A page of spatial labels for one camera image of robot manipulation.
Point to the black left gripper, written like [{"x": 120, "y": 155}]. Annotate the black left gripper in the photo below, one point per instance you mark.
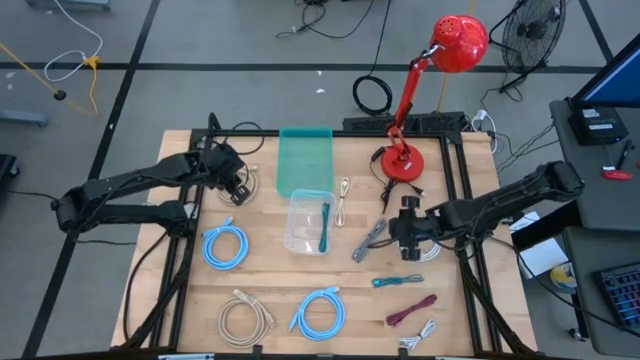
[{"x": 222, "y": 165}]

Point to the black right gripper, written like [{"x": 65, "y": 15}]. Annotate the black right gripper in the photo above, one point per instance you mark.
[{"x": 412, "y": 227}]

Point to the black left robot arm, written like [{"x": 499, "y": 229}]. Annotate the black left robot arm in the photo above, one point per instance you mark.
[{"x": 125, "y": 182}]

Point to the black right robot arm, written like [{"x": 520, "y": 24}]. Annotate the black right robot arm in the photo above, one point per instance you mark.
[{"x": 500, "y": 200}]

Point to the teal translucent plastic bin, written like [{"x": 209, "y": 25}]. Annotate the teal translucent plastic bin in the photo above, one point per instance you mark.
[{"x": 305, "y": 160}]

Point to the clear plastic container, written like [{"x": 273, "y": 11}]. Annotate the clear plastic container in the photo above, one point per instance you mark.
[{"x": 302, "y": 235}]

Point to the black perforated metal box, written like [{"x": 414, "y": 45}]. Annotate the black perforated metal box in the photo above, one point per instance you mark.
[{"x": 440, "y": 121}]

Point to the white paper sheet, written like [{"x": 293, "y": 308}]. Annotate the white paper sheet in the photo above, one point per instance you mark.
[{"x": 542, "y": 255}]

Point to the grey desk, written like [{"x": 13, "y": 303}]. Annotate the grey desk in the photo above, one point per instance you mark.
[
  {"x": 585, "y": 250},
  {"x": 590, "y": 190}
]

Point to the red desk lamp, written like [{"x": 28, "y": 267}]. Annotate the red desk lamp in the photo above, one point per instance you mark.
[{"x": 460, "y": 42}]

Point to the red flat desk item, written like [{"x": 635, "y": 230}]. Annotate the red flat desk item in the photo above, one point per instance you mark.
[{"x": 617, "y": 175}]

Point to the black mini computer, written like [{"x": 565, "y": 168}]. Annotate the black mini computer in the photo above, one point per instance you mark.
[{"x": 597, "y": 125}]

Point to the black backlit keyboard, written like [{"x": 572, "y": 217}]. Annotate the black backlit keyboard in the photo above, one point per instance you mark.
[{"x": 622, "y": 295}]

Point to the black floor fan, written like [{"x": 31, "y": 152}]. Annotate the black floor fan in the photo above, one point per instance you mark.
[{"x": 532, "y": 35}]

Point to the black computer monitor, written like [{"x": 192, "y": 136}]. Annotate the black computer monitor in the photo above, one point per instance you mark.
[{"x": 615, "y": 80}]

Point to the black aluminium table frame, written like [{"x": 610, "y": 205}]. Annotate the black aluminium table frame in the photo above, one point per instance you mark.
[{"x": 350, "y": 134}]

